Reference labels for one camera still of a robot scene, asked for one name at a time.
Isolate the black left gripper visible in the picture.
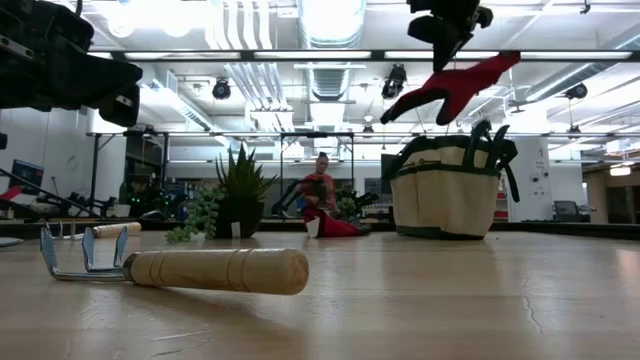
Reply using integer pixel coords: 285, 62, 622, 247
0, 0, 144, 127

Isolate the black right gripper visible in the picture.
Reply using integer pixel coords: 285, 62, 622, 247
407, 0, 494, 74

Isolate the red black garden glove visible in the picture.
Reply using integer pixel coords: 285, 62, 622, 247
379, 49, 522, 126

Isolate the wooden handle hand fork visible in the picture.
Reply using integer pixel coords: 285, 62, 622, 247
43, 219, 142, 241

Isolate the beige green gardening bag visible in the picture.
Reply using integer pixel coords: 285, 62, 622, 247
382, 119, 521, 240

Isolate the wooden handle hand rake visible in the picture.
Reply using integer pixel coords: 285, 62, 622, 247
39, 225, 310, 296

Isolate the black ceiling spot lamp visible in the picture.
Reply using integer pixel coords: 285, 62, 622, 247
380, 63, 408, 100
211, 77, 233, 101

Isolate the blue background screen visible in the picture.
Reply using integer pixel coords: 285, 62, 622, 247
8, 158, 45, 197

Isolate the black overhead crossbar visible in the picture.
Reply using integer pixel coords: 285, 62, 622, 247
88, 48, 640, 63

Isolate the trailing green bead plant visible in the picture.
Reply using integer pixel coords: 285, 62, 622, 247
166, 185, 226, 245

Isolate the succulent plant in black pot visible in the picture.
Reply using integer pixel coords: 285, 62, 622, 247
214, 143, 279, 240

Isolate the white column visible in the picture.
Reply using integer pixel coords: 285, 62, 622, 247
509, 137, 552, 223

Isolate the small background potted plant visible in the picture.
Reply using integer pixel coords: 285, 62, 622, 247
337, 189, 362, 224

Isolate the person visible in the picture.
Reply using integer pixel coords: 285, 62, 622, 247
298, 151, 372, 239

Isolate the grey office chair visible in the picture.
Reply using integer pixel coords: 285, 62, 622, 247
552, 199, 584, 223

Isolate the black background workstation frame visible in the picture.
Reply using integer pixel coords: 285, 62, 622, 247
87, 130, 357, 221

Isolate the silver round ceiling duct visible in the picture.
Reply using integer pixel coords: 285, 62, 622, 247
297, 0, 369, 49

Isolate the black table frame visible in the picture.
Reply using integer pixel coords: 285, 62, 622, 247
0, 218, 640, 241

